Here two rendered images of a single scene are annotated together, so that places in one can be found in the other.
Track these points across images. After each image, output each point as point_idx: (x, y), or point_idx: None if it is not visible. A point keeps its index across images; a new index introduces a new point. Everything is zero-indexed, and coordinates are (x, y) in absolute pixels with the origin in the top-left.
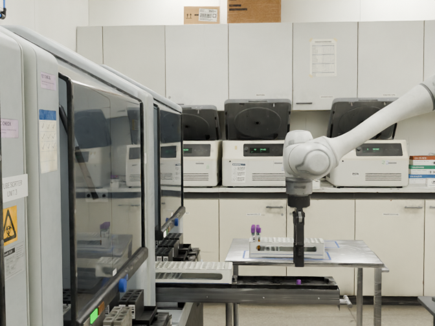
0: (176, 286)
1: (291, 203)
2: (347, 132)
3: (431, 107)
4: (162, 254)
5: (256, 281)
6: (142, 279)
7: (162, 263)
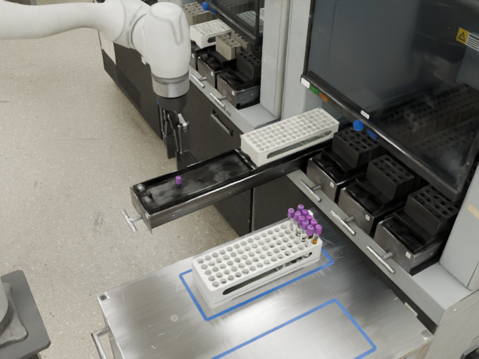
0: None
1: None
2: (86, 3)
3: None
4: (341, 132)
5: (229, 174)
6: (264, 68)
7: (321, 125)
